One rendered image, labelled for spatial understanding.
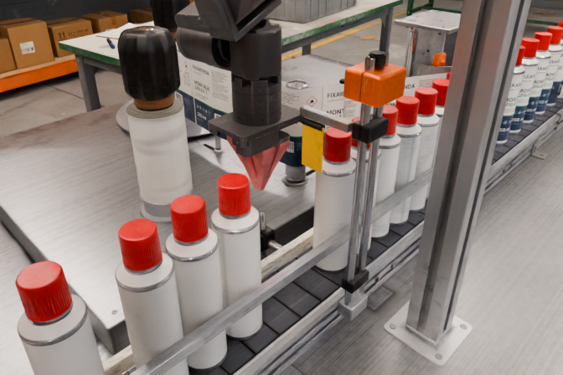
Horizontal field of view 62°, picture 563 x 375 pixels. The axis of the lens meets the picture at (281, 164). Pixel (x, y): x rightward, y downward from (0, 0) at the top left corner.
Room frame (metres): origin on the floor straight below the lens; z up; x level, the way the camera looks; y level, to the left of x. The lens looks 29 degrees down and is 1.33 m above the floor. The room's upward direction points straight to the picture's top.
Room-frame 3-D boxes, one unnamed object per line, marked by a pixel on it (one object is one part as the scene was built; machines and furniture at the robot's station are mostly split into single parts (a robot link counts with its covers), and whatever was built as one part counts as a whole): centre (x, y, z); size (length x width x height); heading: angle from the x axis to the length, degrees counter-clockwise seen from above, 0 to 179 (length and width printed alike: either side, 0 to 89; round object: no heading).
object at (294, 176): (0.75, -0.03, 0.97); 0.05 x 0.05 x 0.19
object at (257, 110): (0.52, 0.03, 1.13); 0.10 x 0.07 x 0.07; 136
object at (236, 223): (0.41, 0.05, 0.98); 0.05 x 0.05 x 0.20
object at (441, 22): (0.89, -0.29, 1.14); 0.14 x 0.11 x 0.01; 135
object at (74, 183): (0.92, 0.17, 0.86); 0.80 x 0.67 x 0.05; 135
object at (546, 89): (1.08, -0.62, 0.98); 0.05 x 0.05 x 0.20
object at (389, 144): (0.60, -0.14, 0.98); 0.05 x 0.05 x 0.20
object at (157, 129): (0.66, 0.19, 1.03); 0.09 x 0.09 x 0.30
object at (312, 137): (0.47, -0.03, 1.09); 0.03 x 0.01 x 0.06; 45
